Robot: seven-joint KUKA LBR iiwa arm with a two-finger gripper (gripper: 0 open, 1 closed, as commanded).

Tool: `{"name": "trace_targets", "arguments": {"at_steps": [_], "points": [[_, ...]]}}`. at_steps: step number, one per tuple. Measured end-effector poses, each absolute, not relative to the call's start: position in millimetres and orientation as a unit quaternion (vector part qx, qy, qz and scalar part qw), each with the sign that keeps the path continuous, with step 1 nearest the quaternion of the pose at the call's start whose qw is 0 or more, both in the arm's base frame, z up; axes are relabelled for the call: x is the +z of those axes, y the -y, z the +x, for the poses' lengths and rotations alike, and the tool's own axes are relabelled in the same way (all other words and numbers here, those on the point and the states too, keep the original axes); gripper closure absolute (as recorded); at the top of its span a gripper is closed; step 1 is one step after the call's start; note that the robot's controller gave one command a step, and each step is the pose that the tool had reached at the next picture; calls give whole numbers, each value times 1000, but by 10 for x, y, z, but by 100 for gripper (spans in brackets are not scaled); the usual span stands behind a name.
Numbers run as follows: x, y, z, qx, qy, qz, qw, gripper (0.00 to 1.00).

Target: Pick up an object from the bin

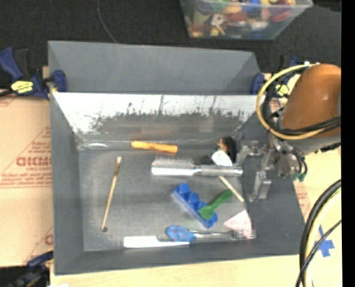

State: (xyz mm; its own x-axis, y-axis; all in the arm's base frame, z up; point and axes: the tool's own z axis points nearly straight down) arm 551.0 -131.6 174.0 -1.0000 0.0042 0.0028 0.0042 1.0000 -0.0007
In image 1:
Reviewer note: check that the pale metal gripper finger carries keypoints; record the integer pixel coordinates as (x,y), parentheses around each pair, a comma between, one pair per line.
(262,185)
(250,150)

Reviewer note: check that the black and brown toy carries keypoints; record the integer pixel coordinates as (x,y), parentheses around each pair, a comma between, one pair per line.
(229,146)

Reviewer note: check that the pink and white packet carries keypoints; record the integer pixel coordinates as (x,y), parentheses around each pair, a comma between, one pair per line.
(240,221)

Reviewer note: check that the green plastic spoon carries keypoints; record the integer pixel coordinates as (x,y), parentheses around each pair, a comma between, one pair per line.
(208,210)

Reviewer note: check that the blue toy building brick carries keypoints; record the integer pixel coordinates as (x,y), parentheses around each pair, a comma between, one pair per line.
(189,200)

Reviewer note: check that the silver metal hairbrush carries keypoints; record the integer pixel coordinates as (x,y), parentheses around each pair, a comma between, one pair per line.
(177,170)

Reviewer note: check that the white plastic knife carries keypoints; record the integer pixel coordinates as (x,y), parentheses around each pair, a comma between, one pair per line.
(144,241)

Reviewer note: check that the grey metal bin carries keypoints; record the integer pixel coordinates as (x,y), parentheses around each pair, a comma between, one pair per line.
(141,70)

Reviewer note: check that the thin wooden paintbrush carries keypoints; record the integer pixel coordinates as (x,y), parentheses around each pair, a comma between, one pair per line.
(112,188)

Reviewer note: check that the brown cardboard board, red print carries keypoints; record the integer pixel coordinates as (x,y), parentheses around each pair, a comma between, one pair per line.
(21,190)

